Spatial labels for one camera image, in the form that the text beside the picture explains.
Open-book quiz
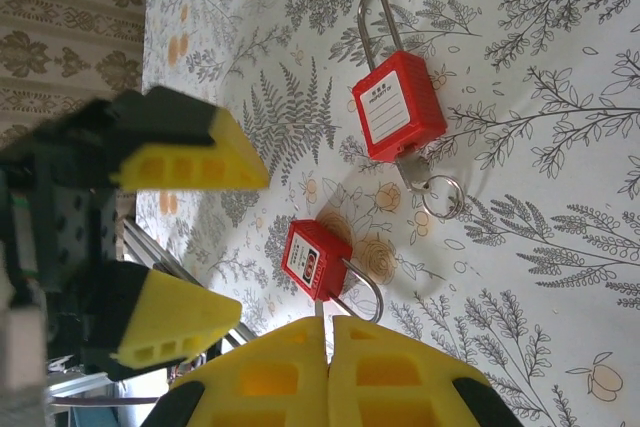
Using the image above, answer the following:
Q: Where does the small key with ring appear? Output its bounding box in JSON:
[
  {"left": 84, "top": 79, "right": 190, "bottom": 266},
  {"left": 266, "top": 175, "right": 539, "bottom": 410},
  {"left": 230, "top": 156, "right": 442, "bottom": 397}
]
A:
[{"left": 396, "top": 143, "right": 467, "bottom": 221}]

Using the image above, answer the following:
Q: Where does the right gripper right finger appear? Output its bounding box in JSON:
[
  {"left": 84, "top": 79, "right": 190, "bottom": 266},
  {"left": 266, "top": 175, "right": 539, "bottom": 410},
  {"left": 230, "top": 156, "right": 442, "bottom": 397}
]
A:
[{"left": 327, "top": 315, "right": 526, "bottom": 427}]

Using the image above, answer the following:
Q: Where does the red safety padlock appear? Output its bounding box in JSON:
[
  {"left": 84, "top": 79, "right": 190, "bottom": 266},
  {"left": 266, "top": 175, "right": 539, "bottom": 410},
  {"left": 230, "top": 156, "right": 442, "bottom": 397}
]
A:
[
  {"left": 280, "top": 218, "right": 386, "bottom": 348},
  {"left": 350, "top": 0, "right": 449, "bottom": 165}
]

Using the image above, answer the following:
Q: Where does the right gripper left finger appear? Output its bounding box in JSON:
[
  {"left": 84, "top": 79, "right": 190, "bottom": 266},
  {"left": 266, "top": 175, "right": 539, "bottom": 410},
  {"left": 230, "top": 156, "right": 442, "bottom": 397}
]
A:
[{"left": 142, "top": 315, "right": 330, "bottom": 427}]

